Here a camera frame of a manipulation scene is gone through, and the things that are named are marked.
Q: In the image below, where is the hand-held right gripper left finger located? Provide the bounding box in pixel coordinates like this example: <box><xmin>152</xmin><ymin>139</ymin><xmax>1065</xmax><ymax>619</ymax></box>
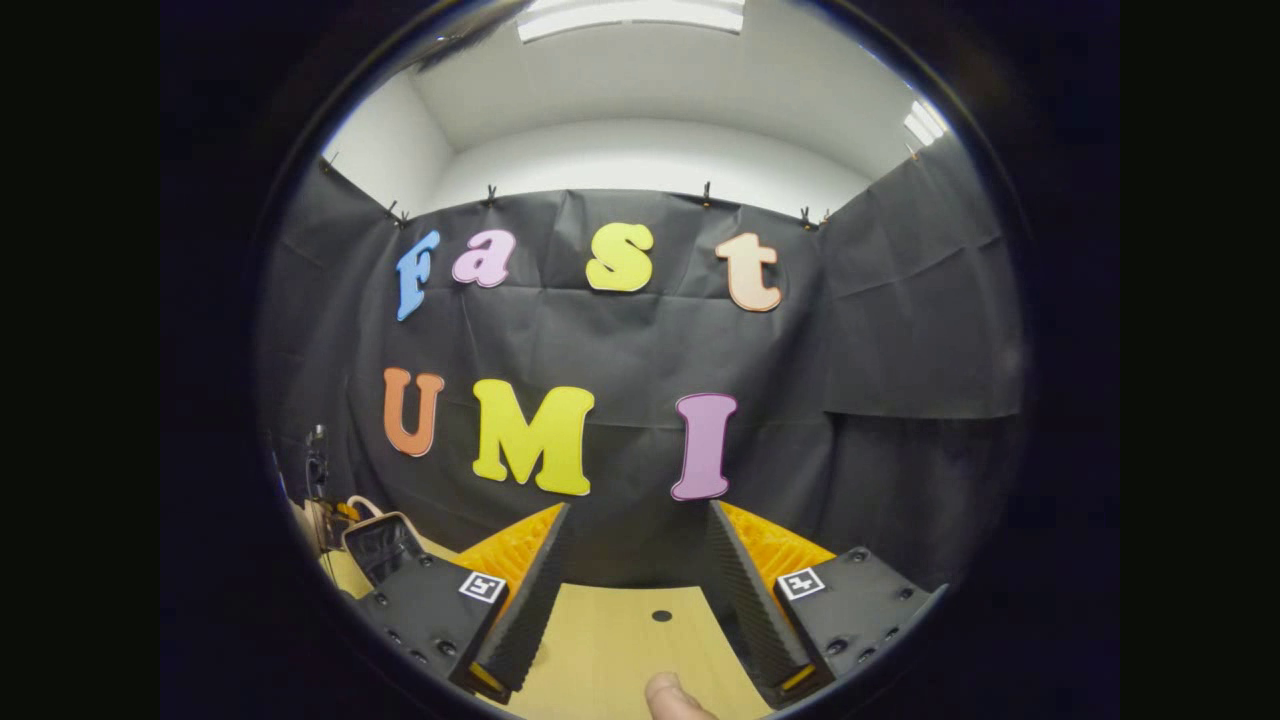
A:
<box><xmin>350</xmin><ymin>502</ymin><xmax>573</xmax><ymax>703</ymax></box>

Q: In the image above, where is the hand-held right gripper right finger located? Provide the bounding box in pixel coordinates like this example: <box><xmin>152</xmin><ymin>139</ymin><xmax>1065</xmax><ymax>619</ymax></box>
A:
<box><xmin>705</xmin><ymin>500</ymin><xmax>946</xmax><ymax>709</ymax></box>

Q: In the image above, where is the beige suitcase with black lining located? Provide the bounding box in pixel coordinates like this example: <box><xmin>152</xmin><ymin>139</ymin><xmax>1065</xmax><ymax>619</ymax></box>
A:
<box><xmin>343</xmin><ymin>495</ymin><xmax>429</xmax><ymax>593</ymax></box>

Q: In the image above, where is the small ceiling light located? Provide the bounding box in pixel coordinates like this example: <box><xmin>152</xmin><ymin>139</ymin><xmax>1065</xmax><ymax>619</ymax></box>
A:
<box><xmin>903</xmin><ymin>98</ymin><xmax>949</xmax><ymax>147</ymax></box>

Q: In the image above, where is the long ceiling light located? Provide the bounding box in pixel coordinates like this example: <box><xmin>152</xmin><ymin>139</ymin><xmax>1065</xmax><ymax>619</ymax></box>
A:
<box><xmin>515</xmin><ymin>0</ymin><xmax>747</xmax><ymax>43</ymax></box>

